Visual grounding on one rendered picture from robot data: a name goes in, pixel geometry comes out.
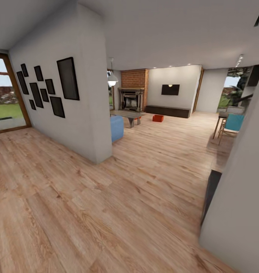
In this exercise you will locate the room light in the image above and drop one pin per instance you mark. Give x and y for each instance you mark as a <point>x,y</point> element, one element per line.
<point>112,78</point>

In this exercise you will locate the wall mounted tv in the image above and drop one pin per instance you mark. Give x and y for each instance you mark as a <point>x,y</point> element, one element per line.
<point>170,89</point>

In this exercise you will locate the fixed window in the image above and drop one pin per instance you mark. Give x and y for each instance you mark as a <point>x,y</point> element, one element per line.
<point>235,83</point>

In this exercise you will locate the sofa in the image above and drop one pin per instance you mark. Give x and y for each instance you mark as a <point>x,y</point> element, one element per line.
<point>117,127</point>

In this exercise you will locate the storage box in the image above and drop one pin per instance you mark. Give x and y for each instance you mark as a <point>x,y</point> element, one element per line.
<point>158,118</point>

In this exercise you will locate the wood fireplace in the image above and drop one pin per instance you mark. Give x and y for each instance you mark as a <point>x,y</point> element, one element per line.
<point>131,99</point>

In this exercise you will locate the breakfast table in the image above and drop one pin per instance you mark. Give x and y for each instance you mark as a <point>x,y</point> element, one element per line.
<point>222,115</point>

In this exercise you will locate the coffee table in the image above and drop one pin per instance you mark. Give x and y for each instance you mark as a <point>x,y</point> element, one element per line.
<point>131,116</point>

